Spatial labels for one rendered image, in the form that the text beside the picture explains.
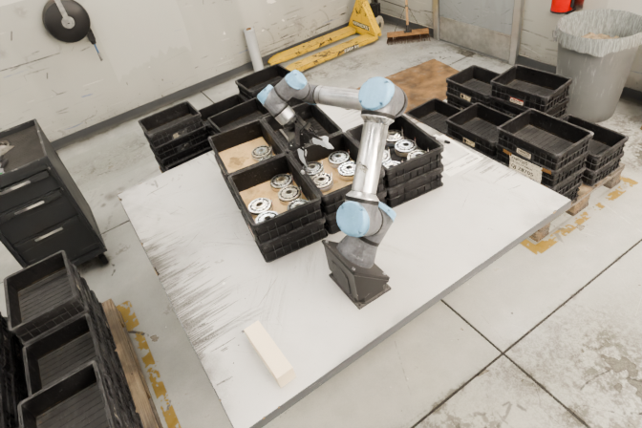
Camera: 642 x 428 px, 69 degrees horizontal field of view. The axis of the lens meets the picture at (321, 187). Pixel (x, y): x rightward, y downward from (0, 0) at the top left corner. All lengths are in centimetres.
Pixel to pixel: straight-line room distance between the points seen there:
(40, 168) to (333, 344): 201
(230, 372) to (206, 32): 404
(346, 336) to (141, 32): 395
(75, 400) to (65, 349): 42
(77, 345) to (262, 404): 119
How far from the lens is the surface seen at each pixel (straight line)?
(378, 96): 156
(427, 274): 188
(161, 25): 510
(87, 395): 225
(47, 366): 262
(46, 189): 315
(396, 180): 207
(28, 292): 286
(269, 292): 192
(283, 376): 164
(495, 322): 263
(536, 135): 302
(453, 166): 238
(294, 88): 181
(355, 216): 154
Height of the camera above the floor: 214
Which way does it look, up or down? 38 degrees down
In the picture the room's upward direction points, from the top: 12 degrees counter-clockwise
